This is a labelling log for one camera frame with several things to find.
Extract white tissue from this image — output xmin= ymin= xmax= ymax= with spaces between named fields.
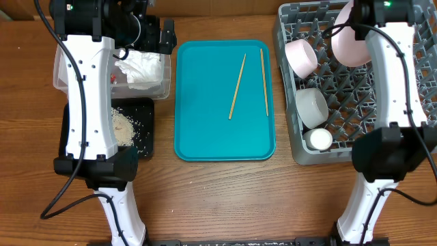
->
xmin=115 ymin=50 xmax=165 ymax=90

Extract red wrapper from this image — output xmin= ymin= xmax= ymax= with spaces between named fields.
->
xmin=110 ymin=74 xmax=117 ymax=84

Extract cooked white rice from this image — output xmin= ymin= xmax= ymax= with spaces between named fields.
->
xmin=111 ymin=107 xmax=151 ymax=157

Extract wooden chopstick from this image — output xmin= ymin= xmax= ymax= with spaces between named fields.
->
xmin=228 ymin=54 xmax=246 ymax=120
xmin=259 ymin=49 xmax=269 ymax=117

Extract white small bowl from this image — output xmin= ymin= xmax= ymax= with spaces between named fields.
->
xmin=285 ymin=39 xmax=318 ymax=79

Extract grey bowl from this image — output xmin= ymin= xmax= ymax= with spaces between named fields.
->
xmin=296 ymin=88 xmax=328 ymax=129

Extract white plastic cup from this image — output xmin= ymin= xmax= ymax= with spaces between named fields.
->
xmin=303 ymin=128 xmax=333 ymax=151

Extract large white round plate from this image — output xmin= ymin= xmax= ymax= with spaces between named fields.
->
xmin=330 ymin=0 xmax=372 ymax=68

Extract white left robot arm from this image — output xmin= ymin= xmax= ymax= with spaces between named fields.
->
xmin=47 ymin=1 xmax=177 ymax=245

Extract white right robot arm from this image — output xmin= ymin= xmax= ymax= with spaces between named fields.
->
xmin=324 ymin=1 xmax=436 ymax=245

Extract clear plastic waste bin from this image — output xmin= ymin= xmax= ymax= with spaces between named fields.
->
xmin=53 ymin=44 xmax=171 ymax=101

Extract black waste tray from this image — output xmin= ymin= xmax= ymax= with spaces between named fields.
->
xmin=55 ymin=98 xmax=154 ymax=165

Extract grey dishwasher rack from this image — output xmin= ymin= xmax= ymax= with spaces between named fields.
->
xmin=273 ymin=0 xmax=436 ymax=165

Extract teal plastic tray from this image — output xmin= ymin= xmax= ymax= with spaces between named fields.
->
xmin=174 ymin=40 xmax=276 ymax=161

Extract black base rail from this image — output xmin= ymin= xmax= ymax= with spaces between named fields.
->
xmin=87 ymin=234 xmax=390 ymax=246

